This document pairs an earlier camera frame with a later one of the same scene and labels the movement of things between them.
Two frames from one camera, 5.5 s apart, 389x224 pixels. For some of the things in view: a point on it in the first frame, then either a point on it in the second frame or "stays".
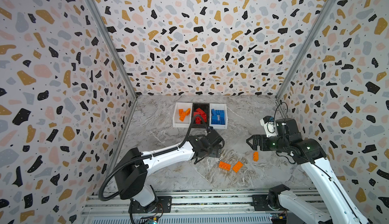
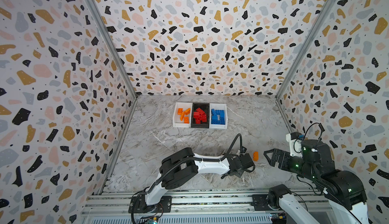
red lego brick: x=204 y=117 stays
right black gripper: x=262 y=142 to x=285 y=157
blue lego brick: x=218 y=120 stays
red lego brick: x=202 y=113 stays
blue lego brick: x=214 y=115 stays
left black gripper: x=217 y=150 to x=241 y=173
